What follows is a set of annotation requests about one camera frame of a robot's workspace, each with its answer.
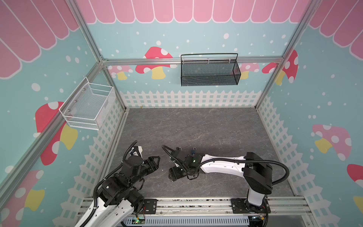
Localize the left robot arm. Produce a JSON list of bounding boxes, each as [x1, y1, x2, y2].
[[75, 141, 160, 227]]

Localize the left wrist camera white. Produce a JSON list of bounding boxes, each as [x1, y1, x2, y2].
[[131, 146, 143, 157]]

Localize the left green circuit board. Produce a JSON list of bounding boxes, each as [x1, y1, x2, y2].
[[132, 217, 145, 225]]

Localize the white wire mesh basket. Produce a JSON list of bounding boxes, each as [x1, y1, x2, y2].
[[59, 78, 116, 131]]

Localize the black wire mesh basket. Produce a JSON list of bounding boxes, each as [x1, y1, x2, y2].
[[180, 53, 241, 87]]

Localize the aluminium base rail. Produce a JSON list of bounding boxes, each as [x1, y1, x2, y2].
[[76, 197, 313, 218]]

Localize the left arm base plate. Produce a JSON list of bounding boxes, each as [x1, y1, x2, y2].
[[137, 199, 158, 215]]

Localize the white slotted cable duct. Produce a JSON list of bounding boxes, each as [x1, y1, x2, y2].
[[123, 216, 250, 227]]

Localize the right green circuit board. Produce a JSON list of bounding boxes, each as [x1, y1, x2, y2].
[[252, 215, 266, 222]]

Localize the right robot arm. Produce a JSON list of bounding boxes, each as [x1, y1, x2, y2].
[[162, 145, 290, 213]]

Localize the green circuit board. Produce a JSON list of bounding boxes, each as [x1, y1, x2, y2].
[[252, 215, 266, 222], [132, 217, 145, 225]]

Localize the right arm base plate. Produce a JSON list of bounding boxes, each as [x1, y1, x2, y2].
[[231, 198, 271, 214]]

